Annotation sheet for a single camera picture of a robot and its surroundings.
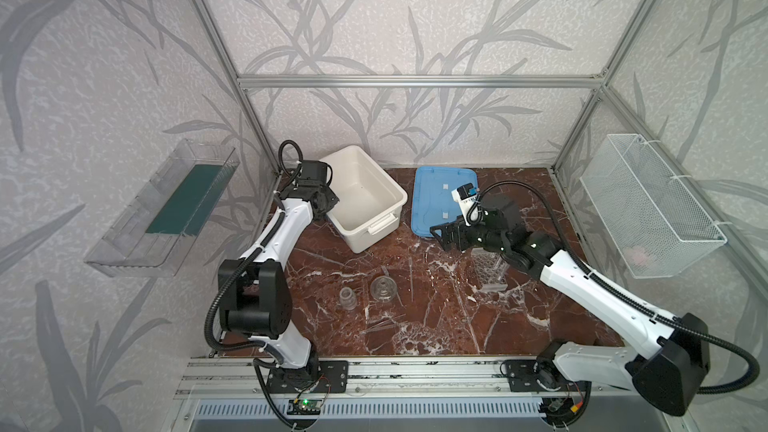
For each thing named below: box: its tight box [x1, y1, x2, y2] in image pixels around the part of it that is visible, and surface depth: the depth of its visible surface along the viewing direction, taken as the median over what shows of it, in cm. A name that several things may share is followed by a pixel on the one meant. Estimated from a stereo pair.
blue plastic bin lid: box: [411, 167, 479, 238], surface depth 118 cm
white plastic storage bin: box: [320, 145, 408, 254], surface depth 101 cm
